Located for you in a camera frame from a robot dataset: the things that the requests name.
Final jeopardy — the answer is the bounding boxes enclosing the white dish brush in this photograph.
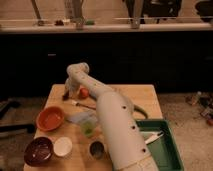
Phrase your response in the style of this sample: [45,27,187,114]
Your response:
[142,131,164,144]

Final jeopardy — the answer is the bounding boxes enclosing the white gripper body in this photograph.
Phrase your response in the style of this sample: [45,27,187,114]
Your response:
[64,78,80,95]

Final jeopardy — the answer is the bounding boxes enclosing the dark purple bowl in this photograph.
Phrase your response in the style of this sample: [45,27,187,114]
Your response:
[24,137,53,167]

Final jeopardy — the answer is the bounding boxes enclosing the orange bowl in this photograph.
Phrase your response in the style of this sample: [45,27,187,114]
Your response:
[36,106,65,132]

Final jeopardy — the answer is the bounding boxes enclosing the silver fork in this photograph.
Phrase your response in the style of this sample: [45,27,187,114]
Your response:
[71,100,96,110]

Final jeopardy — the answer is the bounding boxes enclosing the green plastic cup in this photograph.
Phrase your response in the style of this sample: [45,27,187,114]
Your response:
[80,121,97,137]

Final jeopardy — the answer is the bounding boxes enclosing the white small bowl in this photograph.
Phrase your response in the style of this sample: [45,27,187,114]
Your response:
[53,137,72,157]

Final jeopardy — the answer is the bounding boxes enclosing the green plastic tray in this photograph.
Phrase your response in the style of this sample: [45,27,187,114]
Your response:
[136,119,184,171]

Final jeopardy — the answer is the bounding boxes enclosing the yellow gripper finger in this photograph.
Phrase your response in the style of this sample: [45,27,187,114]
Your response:
[68,94,77,99]

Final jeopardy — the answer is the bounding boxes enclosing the clear plastic bag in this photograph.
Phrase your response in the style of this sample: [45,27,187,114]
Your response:
[66,111,98,125]

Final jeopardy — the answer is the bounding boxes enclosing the green chili pepper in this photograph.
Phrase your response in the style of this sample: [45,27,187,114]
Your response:
[134,105,149,119]

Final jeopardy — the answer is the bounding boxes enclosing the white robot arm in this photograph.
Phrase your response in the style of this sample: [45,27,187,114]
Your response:
[65,63,159,171]

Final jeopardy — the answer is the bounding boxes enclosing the metal cup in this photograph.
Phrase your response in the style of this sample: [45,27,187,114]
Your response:
[89,141,104,159]

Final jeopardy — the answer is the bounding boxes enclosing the dark purple grape bunch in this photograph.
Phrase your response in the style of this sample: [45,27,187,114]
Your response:
[62,94,69,101]

